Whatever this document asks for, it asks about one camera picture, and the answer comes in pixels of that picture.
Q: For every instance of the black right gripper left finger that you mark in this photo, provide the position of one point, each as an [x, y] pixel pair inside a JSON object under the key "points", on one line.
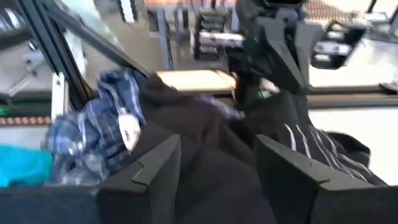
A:
{"points": [[140, 202]]}

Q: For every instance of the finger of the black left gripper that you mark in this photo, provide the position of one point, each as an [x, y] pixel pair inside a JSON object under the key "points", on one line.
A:
{"points": [[248, 71], [283, 59]]}

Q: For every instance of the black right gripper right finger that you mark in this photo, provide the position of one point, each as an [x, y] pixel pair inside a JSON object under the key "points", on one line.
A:
{"points": [[311, 202]]}

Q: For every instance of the black white-striped garment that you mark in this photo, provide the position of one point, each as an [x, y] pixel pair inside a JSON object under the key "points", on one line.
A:
{"points": [[311, 143]]}

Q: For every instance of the blue plaid shirt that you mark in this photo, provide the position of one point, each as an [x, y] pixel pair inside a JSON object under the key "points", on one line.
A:
{"points": [[93, 140]]}

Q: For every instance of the teal cloth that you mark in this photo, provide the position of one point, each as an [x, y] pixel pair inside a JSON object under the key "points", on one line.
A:
{"points": [[21, 168]]}

